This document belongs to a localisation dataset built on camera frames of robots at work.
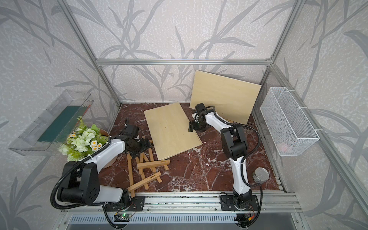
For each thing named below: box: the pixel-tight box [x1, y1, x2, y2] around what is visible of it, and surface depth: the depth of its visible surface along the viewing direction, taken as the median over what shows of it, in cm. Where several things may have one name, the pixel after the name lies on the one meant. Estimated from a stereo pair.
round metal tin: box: [252, 167, 270, 184], surface depth 80 cm
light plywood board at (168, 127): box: [143, 102, 203, 161], surface depth 101 cm
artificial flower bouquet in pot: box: [57, 115, 118, 169], surface depth 65 cm
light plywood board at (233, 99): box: [189, 69, 262, 125], surface depth 96 cm
